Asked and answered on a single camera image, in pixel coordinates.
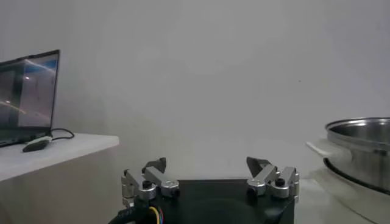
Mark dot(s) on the white side table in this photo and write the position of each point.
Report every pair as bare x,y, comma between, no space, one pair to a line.
55,155

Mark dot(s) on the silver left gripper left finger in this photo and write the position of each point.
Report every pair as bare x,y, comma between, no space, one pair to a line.
152,182

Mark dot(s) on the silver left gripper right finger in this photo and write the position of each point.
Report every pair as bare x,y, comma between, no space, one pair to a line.
268,179

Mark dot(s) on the black and white adapter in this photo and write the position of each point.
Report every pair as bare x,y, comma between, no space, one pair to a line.
36,144

